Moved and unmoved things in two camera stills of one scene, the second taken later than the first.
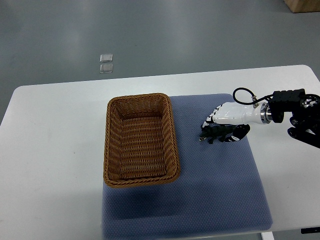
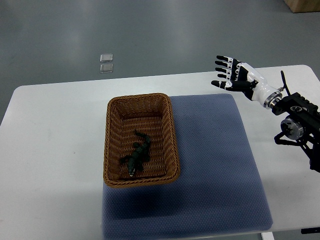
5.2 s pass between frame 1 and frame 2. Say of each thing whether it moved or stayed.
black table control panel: stayed
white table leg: stayed
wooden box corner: stayed
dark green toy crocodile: moved
